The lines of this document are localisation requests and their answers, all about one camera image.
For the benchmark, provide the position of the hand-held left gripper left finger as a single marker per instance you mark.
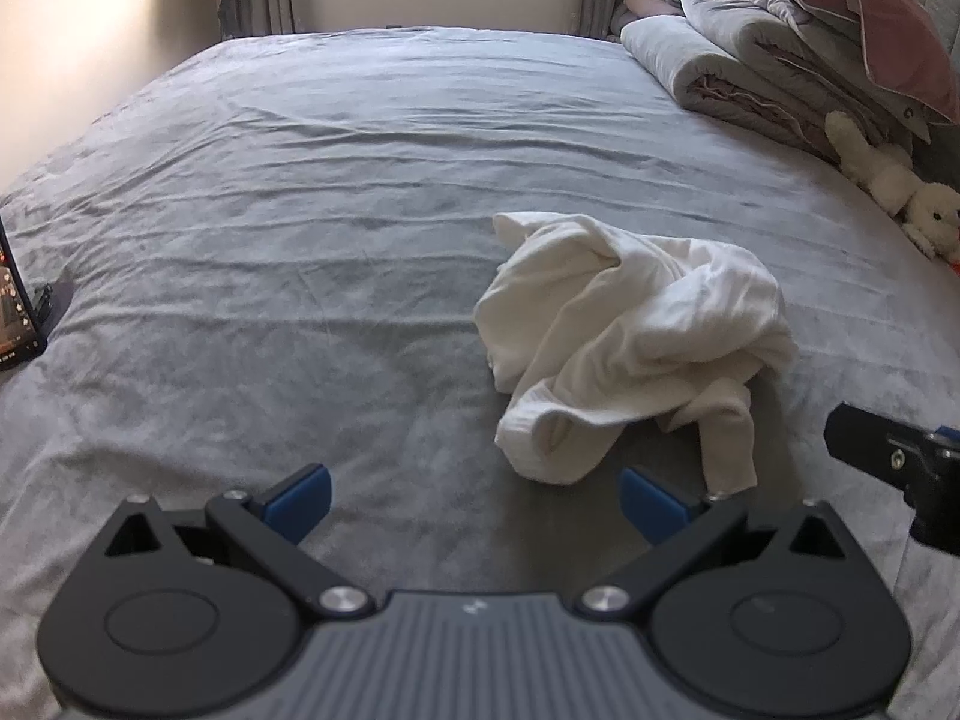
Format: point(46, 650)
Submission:
point(300, 501)

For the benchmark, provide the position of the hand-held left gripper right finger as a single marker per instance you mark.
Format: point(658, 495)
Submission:
point(646, 504)

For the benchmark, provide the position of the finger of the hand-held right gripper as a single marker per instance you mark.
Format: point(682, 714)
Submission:
point(877, 446)

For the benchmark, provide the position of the white long-sleeved shirt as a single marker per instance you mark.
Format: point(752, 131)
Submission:
point(630, 330)

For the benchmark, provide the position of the white plush toy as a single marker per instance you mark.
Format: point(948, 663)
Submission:
point(892, 180)

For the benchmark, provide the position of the black smartphone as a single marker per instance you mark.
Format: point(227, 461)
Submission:
point(15, 315)

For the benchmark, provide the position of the large folded grey quilt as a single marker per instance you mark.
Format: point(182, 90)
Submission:
point(757, 37)

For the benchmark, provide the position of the pink pillow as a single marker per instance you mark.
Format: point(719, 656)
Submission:
point(862, 7)

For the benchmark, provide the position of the rolled grey quilt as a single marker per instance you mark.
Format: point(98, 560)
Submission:
point(675, 52)

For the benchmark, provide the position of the pink bundled cloth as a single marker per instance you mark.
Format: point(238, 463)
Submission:
point(645, 4)

